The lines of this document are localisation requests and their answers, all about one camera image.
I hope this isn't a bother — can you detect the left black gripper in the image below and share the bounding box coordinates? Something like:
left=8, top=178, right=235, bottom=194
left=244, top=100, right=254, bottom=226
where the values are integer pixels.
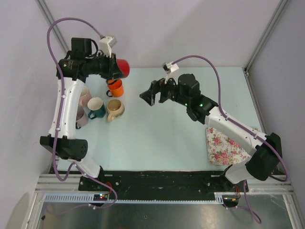
left=86, top=51, right=124, bottom=81

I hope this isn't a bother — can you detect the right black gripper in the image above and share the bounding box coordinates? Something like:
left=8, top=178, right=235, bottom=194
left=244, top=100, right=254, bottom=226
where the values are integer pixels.
left=140, top=72, right=189, bottom=107

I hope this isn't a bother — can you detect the red round object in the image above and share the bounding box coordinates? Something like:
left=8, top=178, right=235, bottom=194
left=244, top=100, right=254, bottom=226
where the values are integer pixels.
left=117, top=59, right=130, bottom=78

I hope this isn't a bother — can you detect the orange mug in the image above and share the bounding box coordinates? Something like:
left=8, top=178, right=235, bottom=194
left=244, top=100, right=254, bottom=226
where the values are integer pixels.
left=106, top=79, right=124, bottom=97

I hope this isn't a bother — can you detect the cream mug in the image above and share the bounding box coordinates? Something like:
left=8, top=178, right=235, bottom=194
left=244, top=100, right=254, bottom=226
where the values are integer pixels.
left=106, top=99, right=125, bottom=122

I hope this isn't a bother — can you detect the dark green mug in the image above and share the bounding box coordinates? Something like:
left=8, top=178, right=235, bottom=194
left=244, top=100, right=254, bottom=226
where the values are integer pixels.
left=87, top=97, right=106, bottom=120

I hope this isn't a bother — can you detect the pink mug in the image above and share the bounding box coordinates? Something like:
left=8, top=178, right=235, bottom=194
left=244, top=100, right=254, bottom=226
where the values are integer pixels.
left=79, top=86, right=92, bottom=107

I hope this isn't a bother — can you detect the purple mug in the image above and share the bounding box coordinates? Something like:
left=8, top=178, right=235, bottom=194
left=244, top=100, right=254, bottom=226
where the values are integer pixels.
left=76, top=106, right=89, bottom=129

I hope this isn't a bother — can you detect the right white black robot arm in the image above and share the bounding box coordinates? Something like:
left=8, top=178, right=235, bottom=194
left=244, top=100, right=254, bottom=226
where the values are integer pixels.
left=140, top=74, right=282, bottom=191

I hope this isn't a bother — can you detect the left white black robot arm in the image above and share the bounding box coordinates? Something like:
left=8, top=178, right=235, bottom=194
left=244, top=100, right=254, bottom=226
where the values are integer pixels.
left=40, top=36, right=125, bottom=190

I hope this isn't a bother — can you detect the floral tray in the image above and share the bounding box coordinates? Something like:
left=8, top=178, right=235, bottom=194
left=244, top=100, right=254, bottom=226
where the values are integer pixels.
left=205, top=127, right=250, bottom=166

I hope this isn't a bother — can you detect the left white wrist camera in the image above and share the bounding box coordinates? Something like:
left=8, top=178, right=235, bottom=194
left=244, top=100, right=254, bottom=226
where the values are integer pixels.
left=99, top=36, right=117, bottom=57

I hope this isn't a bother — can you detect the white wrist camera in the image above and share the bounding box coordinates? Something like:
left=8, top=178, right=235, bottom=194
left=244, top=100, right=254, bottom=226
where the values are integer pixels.
left=99, top=36, right=117, bottom=57
left=162, top=62, right=179, bottom=82

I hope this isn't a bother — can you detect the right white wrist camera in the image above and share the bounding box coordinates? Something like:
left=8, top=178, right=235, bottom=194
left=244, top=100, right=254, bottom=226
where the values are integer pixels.
left=162, top=62, right=179, bottom=82

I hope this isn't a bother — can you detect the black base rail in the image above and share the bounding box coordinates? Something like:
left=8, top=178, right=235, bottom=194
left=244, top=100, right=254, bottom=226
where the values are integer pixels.
left=78, top=170, right=248, bottom=201

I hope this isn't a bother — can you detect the left aluminium frame post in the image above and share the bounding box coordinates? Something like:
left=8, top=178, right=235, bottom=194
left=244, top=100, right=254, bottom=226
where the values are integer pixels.
left=35, top=0, right=69, bottom=54

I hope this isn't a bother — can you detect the aluminium frame post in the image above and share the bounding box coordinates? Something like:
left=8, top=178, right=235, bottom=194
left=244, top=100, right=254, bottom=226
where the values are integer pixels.
left=244, top=0, right=291, bottom=76
left=35, top=0, right=69, bottom=54

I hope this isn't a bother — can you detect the grey cable duct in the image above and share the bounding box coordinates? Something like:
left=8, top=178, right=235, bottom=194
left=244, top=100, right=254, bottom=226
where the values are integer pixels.
left=45, top=193, right=224, bottom=204

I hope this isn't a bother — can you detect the front aluminium frame rail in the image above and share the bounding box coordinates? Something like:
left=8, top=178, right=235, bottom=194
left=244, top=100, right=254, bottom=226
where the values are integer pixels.
left=35, top=174, right=295, bottom=195

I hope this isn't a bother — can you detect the right aluminium frame post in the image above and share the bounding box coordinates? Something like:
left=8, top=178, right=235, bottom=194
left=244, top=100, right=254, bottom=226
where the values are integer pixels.
left=244, top=0, right=291, bottom=76

